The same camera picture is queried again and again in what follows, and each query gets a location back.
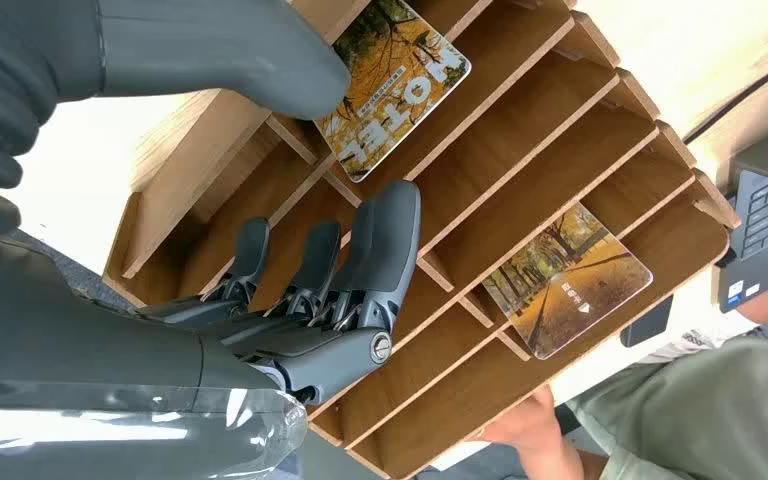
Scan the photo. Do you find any autumn path print card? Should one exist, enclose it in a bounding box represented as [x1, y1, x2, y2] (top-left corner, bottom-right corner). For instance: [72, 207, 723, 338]
[481, 201, 654, 362]

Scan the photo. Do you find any person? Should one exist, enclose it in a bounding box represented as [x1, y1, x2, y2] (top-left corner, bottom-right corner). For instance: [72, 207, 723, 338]
[470, 270, 768, 480]

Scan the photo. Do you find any wooden slotted organizer rack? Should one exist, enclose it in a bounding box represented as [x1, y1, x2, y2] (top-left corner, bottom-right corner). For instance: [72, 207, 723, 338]
[101, 0, 744, 480]

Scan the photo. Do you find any black phone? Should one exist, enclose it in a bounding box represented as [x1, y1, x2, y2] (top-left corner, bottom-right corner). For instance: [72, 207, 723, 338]
[619, 295, 675, 350]

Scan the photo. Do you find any grey laptop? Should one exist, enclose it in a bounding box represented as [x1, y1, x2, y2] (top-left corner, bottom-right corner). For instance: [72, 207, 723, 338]
[714, 119, 768, 315]

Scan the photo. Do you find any black cable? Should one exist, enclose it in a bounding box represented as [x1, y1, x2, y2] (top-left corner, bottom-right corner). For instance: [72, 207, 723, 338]
[682, 58, 768, 146]

